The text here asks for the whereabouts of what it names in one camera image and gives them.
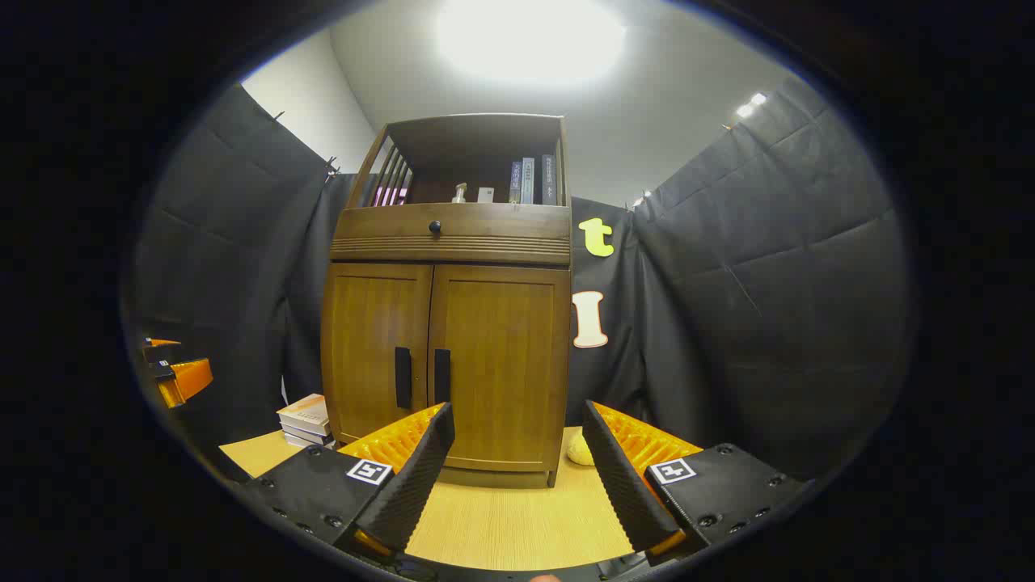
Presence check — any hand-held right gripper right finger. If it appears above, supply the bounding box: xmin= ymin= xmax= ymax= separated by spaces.
xmin=582 ymin=399 xmax=809 ymax=567

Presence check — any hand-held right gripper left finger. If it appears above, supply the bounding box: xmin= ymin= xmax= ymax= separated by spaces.
xmin=239 ymin=402 xmax=456 ymax=563

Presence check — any wooden cabinet door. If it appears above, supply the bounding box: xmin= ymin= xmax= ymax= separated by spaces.
xmin=323 ymin=263 xmax=433 ymax=444
xmin=429 ymin=265 xmax=571 ymax=472

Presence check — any wooden double-door shoe cabinet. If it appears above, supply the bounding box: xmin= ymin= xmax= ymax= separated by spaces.
xmin=321 ymin=113 xmax=573 ymax=488

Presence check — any white orange cover book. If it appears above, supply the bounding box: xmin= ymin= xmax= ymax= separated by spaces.
xmin=277 ymin=394 xmax=329 ymax=427

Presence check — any black backdrop cloth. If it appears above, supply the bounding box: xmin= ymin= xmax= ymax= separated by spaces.
xmin=121 ymin=73 xmax=915 ymax=486

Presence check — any wooden drawer with black knob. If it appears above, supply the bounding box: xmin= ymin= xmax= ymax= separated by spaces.
xmin=332 ymin=202 xmax=572 ymax=266

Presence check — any large ceiling light panel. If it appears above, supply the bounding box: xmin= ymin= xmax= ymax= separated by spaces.
xmin=437 ymin=0 xmax=627 ymax=86

